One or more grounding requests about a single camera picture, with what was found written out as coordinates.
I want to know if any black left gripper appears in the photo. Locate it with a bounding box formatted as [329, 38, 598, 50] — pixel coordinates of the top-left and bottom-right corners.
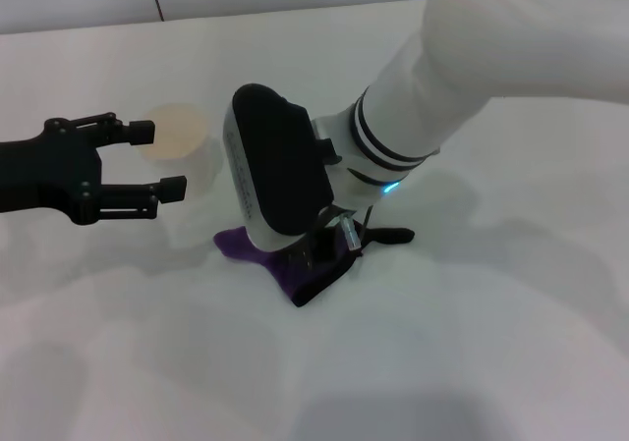
[0, 112, 190, 226]

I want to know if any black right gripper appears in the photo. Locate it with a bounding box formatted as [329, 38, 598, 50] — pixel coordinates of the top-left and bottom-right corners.
[289, 222, 348, 270]

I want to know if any white paper cup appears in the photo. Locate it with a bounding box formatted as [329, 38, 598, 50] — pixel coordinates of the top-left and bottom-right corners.
[139, 102, 222, 206]

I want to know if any purple rag with black loop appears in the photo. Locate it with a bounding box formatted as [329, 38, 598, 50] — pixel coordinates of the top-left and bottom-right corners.
[213, 224, 417, 308]

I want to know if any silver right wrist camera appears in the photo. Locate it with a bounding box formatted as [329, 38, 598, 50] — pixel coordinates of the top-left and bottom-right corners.
[223, 83, 341, 248]

